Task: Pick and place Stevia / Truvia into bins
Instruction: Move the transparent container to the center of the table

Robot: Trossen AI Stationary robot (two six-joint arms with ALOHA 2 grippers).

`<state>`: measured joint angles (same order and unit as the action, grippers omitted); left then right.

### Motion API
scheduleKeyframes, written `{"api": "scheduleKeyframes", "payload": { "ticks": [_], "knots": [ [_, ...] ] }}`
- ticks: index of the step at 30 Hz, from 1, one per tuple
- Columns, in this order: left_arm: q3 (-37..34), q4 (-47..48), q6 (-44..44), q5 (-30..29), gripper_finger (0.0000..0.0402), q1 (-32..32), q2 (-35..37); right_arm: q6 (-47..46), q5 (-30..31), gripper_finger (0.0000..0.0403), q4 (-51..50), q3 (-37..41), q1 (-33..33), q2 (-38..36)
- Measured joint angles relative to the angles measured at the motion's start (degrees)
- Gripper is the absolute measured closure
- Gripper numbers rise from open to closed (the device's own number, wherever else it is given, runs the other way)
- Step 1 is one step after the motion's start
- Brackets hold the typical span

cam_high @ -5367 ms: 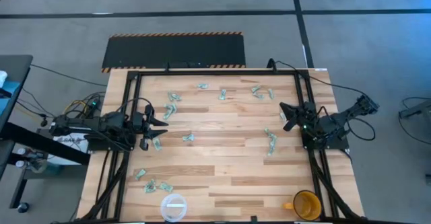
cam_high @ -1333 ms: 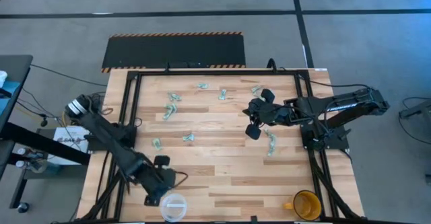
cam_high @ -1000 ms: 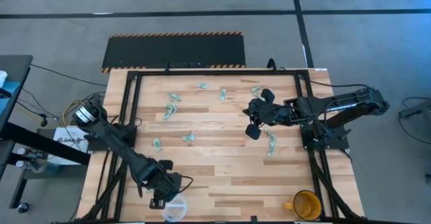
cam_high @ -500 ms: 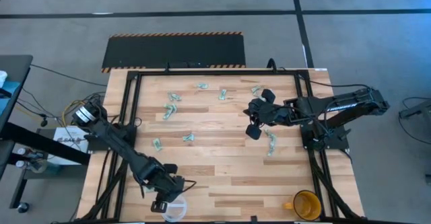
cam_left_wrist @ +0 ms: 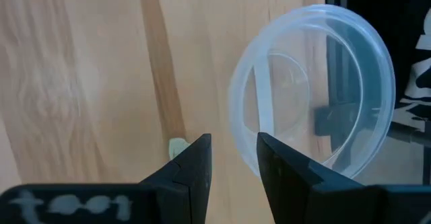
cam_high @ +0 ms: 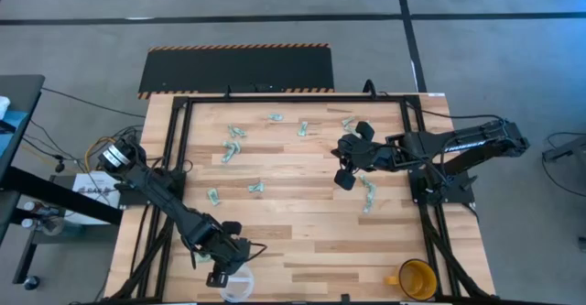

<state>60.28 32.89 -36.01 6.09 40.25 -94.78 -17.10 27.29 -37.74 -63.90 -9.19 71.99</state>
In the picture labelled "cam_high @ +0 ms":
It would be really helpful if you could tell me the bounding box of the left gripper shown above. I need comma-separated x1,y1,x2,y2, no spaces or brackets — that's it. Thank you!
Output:
205,221,252,289

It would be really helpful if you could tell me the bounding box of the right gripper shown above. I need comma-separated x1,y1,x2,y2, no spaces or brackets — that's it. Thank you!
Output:
331,120,391,191

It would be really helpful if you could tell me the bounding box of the clear plastic cup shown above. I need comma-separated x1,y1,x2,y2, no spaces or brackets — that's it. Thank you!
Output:
218,263,255,303

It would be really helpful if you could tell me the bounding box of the black box device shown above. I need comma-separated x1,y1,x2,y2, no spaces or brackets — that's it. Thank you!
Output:
226,82,276,94

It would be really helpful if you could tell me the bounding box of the yellow mug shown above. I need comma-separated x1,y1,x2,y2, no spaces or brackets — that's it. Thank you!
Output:
383,258,440,301

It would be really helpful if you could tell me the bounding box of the black hazard-striped floor mat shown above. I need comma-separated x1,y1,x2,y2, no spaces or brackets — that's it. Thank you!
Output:
136,42,335,101

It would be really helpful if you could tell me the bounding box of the white printed paper sheet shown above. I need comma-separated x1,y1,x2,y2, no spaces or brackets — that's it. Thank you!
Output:
68,170,125,226

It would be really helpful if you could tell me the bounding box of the clear glass jar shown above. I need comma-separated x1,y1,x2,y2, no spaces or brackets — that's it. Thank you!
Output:
38,215,65,237

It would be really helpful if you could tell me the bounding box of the black equipment stand foot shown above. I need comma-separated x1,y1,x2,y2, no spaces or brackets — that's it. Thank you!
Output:
542,134,586,163

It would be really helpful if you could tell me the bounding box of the blue flat item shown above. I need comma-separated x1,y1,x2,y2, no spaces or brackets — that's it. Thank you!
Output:
0,110,29,158

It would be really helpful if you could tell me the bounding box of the black side desk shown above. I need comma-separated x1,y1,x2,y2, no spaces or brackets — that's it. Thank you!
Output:
0,74,125,292

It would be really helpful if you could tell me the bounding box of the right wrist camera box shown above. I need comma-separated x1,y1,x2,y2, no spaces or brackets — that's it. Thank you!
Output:
341,140,370,163

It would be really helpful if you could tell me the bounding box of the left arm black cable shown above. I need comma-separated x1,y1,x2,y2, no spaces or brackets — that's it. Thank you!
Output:
237,241,269,264

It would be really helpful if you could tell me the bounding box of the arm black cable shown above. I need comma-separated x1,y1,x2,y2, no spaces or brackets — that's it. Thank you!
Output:
237,241,269,264
402,105,507,187

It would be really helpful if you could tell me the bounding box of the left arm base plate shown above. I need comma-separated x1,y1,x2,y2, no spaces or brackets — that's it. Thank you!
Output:
114,180,184,208

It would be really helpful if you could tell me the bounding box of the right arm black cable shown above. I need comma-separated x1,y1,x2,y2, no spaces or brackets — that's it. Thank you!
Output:
402,105,507,187

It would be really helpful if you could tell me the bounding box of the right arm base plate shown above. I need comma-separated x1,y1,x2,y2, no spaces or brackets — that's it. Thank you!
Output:
408,165,476,206

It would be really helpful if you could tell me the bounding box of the yellow cable coil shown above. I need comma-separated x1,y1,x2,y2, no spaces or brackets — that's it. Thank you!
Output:
83,135,118,171

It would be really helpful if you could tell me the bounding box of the thin black floor cable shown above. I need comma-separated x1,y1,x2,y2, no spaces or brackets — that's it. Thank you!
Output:
39,86,147,119

